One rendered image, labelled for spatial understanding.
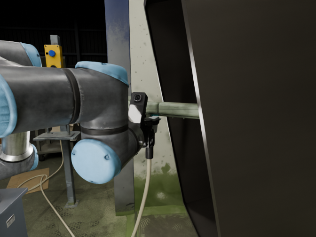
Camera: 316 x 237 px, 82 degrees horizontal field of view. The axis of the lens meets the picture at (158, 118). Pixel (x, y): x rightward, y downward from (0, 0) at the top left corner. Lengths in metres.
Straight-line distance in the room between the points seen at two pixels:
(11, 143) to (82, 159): 0.77
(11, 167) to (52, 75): 0.96
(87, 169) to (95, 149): 0.05
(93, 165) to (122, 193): 1.51
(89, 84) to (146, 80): 1.26
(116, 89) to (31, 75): 0.12
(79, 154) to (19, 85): 0.15
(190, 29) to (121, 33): 1.17
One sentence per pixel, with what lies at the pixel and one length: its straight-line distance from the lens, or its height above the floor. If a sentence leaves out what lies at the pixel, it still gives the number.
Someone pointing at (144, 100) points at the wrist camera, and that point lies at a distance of 0.52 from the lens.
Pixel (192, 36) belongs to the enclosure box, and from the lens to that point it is 0.46.
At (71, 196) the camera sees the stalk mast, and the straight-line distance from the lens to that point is 2.20.
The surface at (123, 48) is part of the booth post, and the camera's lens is 1.57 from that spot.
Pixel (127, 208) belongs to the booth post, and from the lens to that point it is 1.94.
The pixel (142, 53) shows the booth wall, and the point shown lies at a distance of 1.56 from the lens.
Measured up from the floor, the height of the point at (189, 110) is 1.16.
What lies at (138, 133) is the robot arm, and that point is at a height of 1.12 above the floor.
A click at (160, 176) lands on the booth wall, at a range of 1.78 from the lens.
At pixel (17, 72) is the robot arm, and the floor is 1.26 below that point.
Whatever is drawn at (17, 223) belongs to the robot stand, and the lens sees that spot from 1.38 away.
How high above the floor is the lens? 1.25
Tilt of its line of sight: 11 degrees down
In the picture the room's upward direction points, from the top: straight up
